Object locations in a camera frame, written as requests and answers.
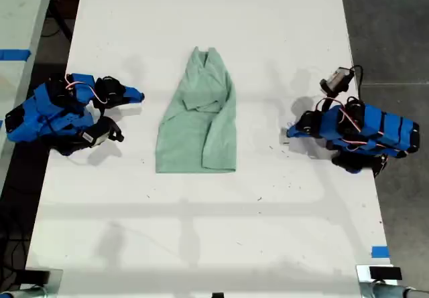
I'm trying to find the pale green T-shirt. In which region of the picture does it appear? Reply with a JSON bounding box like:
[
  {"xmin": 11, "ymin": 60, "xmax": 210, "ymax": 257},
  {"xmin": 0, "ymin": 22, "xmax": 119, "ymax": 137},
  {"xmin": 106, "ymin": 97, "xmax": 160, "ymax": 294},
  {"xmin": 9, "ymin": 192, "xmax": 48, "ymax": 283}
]
[{"xmin": 155, "ymin": 46, "xmax": 238, "ymax": 174}]

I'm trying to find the long blue tape strip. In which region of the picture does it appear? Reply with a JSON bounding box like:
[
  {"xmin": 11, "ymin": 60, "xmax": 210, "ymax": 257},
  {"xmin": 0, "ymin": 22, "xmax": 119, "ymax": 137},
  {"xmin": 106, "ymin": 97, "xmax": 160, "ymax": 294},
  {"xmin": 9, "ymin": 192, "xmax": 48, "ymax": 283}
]
[{"xmin": 0, "ymin": 48, "xmax": 33, "ymax": 62}]

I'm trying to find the metal clamp plate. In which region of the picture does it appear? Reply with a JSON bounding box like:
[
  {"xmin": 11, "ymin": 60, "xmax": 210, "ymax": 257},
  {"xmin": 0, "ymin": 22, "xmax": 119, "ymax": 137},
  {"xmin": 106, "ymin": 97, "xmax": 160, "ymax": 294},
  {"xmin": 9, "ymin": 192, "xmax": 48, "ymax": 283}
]
[
  {"xmin": 355, "ymin": 264, "xmax": 404, "ymax": 284},
  {"xmin": 23, "ymin": 268, "xmax": 64, "ymax": 293}
]

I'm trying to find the small black box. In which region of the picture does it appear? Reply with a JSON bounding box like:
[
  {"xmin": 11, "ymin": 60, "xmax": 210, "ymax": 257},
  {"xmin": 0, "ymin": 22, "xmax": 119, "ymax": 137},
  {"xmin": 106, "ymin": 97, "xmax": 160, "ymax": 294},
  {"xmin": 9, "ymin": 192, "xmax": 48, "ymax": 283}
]
[
  {"xmin": 22, "ymin": 269, "xmax": 51, "ymax": 286},
  {"xmin": 369, "ymin": 266, "xmax": 403, "ymax": 281}
]

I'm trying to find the grey metal pipe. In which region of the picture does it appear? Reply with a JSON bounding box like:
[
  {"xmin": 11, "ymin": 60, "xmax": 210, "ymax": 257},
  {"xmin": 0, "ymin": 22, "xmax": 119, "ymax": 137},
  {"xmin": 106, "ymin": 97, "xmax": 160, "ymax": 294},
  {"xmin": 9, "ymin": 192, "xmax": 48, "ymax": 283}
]
[
  {"xmin": 360, "ymin": 282, "xmax": 429, "ymax": 298},
  {"xmin": 0, "ymin": 286, "xmax": 46, "ymax": 298}
]

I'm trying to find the arm red white wire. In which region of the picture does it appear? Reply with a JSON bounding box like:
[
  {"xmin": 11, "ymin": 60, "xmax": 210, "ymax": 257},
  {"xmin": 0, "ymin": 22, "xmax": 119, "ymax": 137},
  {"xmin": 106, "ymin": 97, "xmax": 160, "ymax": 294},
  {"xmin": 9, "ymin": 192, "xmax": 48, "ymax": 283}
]
[
  {"xmin": 316, "ymin": 96, "xmax": 363, "ymax": 133},
  {"xmin": 65, "ymin": 73, "xmax": 109, "ymax": 104}
]

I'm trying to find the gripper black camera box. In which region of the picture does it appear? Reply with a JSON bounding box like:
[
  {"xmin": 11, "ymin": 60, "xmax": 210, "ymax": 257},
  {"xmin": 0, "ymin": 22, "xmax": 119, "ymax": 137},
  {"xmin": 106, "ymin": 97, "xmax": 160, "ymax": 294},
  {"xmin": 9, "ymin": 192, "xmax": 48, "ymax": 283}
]
[
  {"xmin": 80, "ymin": 116, "xmax": 125, "ymax": 149},
  {"xmin": 319, "ymin": 66, "xmax": 355, "ymax": 95}
]

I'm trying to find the camera black cable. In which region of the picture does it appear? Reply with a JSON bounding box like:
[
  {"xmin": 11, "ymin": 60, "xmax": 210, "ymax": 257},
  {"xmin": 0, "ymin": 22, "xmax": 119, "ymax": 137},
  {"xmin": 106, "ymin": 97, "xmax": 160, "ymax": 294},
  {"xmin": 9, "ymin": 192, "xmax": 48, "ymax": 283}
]
[{"xmin": 349, "ymin": 64, "xmax": 365, "ymax": 100}]

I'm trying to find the black floor cable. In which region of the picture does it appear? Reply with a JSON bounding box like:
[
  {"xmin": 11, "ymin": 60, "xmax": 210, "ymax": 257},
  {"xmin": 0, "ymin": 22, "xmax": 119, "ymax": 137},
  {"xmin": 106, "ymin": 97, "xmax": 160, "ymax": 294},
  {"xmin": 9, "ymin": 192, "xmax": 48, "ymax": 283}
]
[{"xmin": 45, "ymin": 5, "xmax": 74, "ymax": 44}]

